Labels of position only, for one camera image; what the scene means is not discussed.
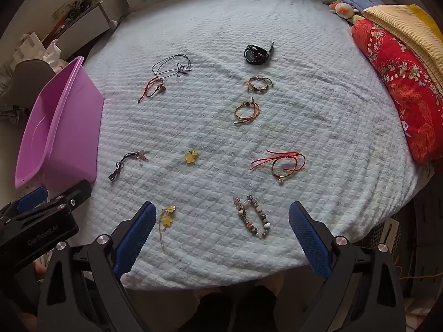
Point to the yellow flower charm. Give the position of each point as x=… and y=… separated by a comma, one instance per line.
x=168, y=220

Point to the grey chair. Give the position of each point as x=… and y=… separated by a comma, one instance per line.
x=31, y=72

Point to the blue pillow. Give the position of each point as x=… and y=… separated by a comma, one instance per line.
x=363, y=0

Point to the white duck plush toy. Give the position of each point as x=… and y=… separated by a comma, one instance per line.
x=342, y=9

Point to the houndstooth cloth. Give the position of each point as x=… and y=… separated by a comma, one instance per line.
x=373, y=235

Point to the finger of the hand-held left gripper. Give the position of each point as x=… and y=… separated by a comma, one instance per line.
x=74, y=195
x=33, y=199

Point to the yellow striped blanket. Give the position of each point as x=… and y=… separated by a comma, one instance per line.
x=408, y=24

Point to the light blue quilted blanket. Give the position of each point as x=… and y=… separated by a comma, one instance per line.
x=207, y=41

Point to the red floral quilt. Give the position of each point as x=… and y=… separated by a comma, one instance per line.
x=405, y=86

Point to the purple plastic basin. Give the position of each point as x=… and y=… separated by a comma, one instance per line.
x=62, y=128

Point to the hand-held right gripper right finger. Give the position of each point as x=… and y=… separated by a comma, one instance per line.
x=311, y=238

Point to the white bedside cabinet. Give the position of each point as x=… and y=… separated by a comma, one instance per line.
x=93, y=17

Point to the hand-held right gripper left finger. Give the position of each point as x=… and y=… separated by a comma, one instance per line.
x=135, y=238

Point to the white plastic bag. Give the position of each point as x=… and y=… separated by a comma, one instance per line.
x=52, y=55

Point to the grey striped cloth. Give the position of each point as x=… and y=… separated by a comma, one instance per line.
x=8, y=107

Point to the small yellow plush toy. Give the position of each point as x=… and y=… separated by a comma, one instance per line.
x=356, y=19

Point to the white flat box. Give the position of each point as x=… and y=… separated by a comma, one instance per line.
x=391, y=230

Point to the black wristwatch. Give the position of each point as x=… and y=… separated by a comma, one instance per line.
x=252, y=55

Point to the pile of small desk items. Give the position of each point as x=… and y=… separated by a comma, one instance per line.
x=74, y=7

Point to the person's dark trouser legs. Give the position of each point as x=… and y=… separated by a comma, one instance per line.
x=235, y=307

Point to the white paper bag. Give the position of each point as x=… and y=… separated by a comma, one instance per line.
x=29, y=45

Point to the yellow bear charm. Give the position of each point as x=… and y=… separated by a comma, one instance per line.
x=191, y=157

